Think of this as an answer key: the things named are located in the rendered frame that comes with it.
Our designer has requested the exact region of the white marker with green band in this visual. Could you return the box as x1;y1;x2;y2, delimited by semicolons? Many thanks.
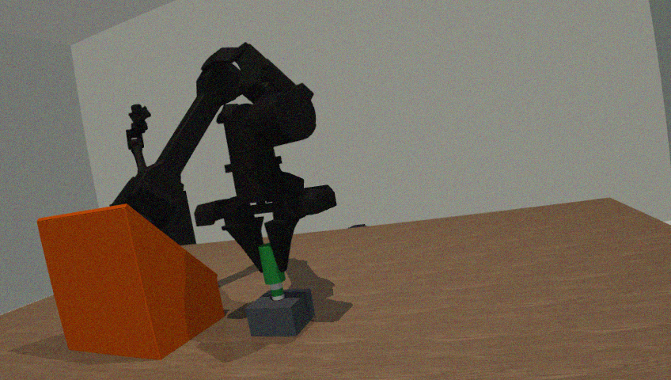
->
269;283;285;301

